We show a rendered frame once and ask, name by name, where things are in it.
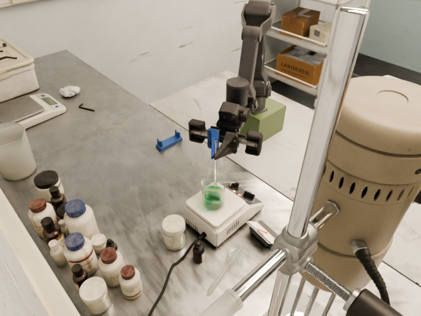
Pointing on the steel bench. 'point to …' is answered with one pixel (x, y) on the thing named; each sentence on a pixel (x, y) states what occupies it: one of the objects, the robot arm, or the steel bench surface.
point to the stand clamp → (235, 298)
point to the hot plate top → (195, 202)
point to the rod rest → (168, 141)
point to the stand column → (322, 128)
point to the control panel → (242, 195)
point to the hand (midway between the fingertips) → (218, 149)
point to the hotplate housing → (224, 232)
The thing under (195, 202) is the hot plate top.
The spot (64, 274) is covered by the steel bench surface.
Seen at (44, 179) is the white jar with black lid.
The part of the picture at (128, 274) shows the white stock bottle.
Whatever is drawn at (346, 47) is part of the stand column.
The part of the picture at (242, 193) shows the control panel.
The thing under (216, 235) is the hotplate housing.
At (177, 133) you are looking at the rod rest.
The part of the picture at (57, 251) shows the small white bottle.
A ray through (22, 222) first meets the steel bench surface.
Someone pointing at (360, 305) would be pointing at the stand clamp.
